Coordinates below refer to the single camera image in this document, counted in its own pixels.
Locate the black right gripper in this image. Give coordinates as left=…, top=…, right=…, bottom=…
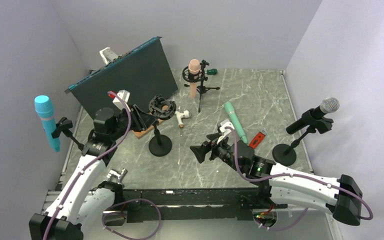
left=190, top=132, right=244, bottom=174

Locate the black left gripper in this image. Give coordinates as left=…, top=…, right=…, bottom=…
left=110, top=104, right=159, bottom=140

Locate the black round base shock mount stand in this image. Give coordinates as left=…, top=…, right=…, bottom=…
left=147, top=94, right=177, bottom=158

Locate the mint green microphone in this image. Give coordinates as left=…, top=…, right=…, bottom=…
left=223, top=101, right=248, bottom=144

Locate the black tripod shock mount stand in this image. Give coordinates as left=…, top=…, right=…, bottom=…
left=181, top=59, right=220, bottom=113

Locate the pink microphone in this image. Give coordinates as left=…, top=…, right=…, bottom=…
left=188, top=59, right=201, bottom=99

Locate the black round base clip stand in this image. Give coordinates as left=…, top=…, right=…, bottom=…
left=51, top=117, right=85, bottom=151

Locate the blue microphone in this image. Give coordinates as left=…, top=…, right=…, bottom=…
left=34, top=95, right=61, bottom=153

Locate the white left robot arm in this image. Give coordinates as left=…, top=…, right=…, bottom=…
left=28, top=104, right=158, bottom=240

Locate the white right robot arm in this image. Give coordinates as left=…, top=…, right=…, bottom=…
left=190, top=133, right=363, bottom=226

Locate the black right round base stand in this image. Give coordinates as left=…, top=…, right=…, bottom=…
left=272, top=126, right=320, bottom=166

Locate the silver black microphone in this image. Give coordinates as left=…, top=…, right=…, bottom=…
left=286, top=97, right=340, bottom=135

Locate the wooden block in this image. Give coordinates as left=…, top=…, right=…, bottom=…
left=131, top=113, right=160, bottom=139

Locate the white plastic faucet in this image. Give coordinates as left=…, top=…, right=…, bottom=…
left=175, top=110, right=191, bottom=129

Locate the dark teal-edged board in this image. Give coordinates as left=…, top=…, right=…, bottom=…
left=65, top=36, right=178, bottom=118

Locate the chrome metal fitting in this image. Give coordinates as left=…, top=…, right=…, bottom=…
left=105, top=168, right=128, bottom=185

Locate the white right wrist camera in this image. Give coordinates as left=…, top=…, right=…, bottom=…
left=216, top=118, right=235, bottom=144

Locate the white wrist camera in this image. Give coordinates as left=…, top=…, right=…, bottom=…
left=107, top=90, right=131, bottom=112
left=216, top=118, right=235, bottom=144

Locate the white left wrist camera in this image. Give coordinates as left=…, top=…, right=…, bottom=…
left=107, top=90, right=131, bottom=112

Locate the red handle adjustable wrench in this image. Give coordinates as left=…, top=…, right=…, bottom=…
left=248, top=130, right=267, bottom=149

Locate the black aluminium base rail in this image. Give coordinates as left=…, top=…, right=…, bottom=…
left=42, top=187, right=292, bottom=223

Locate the green handle screwdriver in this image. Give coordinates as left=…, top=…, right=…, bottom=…
left=206, top=68, right=218, bottom=75

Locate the white bracket behind board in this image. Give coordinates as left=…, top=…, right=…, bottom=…
left=99, top=47, right=119, bottom=65

